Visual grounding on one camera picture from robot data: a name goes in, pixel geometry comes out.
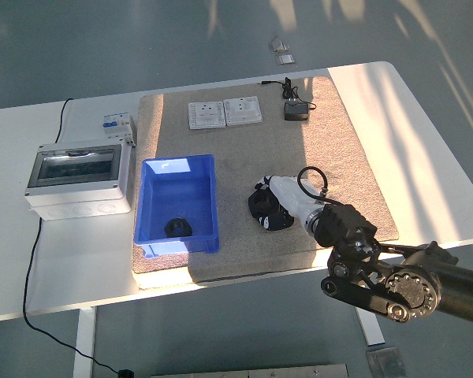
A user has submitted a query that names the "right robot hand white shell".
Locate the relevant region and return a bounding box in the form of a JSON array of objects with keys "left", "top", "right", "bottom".
[{"left": 254, "top": 175, "right": 322, "bottom": 232}]

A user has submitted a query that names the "large black hex nut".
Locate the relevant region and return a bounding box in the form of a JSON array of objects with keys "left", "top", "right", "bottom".
[{"left": 247, "top": 188, "right": 281, "bottom": 222}]

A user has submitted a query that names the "small black hex nut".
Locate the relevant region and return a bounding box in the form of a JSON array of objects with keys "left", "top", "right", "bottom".
[{"left": 164, "top": 217, "right": 193, "bottom": 239}]

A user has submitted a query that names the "white distribution box clear lid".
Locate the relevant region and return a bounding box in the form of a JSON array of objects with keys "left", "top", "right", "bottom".
[{"left": 24, "top": 141, "right": 133, "bottom": 221}]

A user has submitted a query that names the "grey-brown mat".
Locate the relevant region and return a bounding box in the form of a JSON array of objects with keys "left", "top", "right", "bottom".
[{"left": 130, "top": 75, "right": 400, "bottom": 284}]

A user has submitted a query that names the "blue plastic bin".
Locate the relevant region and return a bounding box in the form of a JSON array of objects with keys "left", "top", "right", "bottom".
[{"left": 134, "top": 153, "right": 222, "bottom": 258}]

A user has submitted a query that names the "open metal floor socket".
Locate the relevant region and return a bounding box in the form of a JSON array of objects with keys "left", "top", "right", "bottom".
[{"left": 268, "top": 36, "right": 291, "bottom": 54}]

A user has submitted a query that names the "white table leg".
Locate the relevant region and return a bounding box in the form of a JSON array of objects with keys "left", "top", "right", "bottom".
[
  {"left": 353, "top": 306, "right": 386, "bottom": 347},
  {"left": 73, "top": 306, "right": 98, "bottom": 378}
]

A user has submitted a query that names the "long grey metal plate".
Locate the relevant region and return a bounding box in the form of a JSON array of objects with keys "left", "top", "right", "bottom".
[{"left": 149, "top": 363, "right": 350, "bottom": 378}]

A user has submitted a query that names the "white blue circuit breaker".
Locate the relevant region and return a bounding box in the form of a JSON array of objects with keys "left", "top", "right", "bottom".
[{"left": 101, "top": 112, "right": 137, "bottom": 149}]

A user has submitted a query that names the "grey metal foot plate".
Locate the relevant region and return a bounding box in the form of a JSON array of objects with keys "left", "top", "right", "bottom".
[{"left": 365, "top": 346, "right": 408, "bottom": 378}]

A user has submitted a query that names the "black power adapter with cord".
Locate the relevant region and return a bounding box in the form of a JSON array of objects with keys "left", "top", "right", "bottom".
[{"left": 259, "top": 76, "right": 317, "bottom": 122}]

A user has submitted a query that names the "white wall socket panel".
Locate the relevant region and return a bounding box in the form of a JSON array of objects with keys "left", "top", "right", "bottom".
[
  {"left": 188, "top": 101, "right": 227, "bottom": 131},
  {"left": 223, "top": 95, "right": 263, "bottom": 127}
]

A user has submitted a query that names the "long black cable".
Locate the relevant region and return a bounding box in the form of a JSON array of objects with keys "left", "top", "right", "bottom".
[{"left": 22, "top": 97, "right": 121, "bottom": 373}]

